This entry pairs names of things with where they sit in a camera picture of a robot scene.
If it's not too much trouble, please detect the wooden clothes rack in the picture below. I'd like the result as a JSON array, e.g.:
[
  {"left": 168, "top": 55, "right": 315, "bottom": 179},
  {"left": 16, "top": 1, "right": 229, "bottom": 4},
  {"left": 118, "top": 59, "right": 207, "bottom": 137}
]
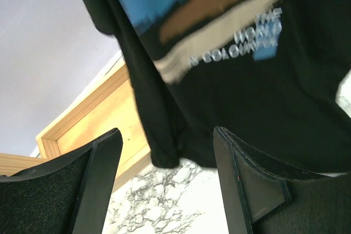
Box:
[{"left": 1, "top": 59, "right": 151, "bottom": 189}]

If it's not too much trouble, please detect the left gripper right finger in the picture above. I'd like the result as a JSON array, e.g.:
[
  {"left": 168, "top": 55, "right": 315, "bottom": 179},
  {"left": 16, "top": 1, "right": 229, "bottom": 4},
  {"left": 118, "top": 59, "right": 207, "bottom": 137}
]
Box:
[{"left": 213, "top": 127, "right": 350, "bottom": 234}]

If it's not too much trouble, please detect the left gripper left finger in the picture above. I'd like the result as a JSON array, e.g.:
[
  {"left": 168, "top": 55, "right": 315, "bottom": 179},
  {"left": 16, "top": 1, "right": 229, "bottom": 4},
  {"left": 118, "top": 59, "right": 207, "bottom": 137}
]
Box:
[{"left": 1, "top": 128, "right": 122, "bottom": 233}]

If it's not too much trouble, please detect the black printed t shirt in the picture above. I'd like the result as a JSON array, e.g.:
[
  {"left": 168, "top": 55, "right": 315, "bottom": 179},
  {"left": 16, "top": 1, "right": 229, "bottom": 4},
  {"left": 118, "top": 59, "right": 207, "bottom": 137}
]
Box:
[{"left": 83, "top": 0, "right": 350, "bottom": 174}]

